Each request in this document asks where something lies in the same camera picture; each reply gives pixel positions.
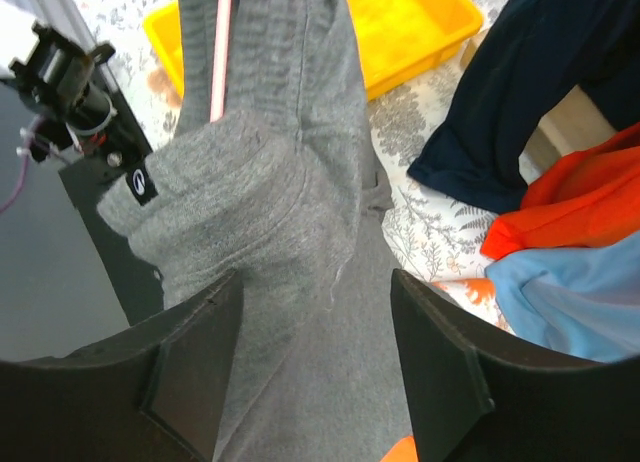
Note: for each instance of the navy blue shorts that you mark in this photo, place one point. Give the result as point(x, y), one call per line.
point(533, 55)

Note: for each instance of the yellow plastic tray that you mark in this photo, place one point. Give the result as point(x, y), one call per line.
point(400, 27)

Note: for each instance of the wooden clothes rack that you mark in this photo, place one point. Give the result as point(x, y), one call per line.
point(574, 124)

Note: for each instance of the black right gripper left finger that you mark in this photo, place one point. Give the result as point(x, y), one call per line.
point(154, 392)

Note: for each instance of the pink wire hanger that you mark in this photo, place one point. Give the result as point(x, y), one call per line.
point(220, 59)

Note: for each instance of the red orange shorts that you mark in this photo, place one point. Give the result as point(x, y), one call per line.
point(588, 198)

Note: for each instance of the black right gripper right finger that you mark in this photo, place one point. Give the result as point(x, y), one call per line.
point(478, 393)

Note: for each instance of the grey shorts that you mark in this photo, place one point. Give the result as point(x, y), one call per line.
point(287, 190)

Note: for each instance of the light blue shorts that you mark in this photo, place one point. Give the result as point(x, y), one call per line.
point(582, 302)

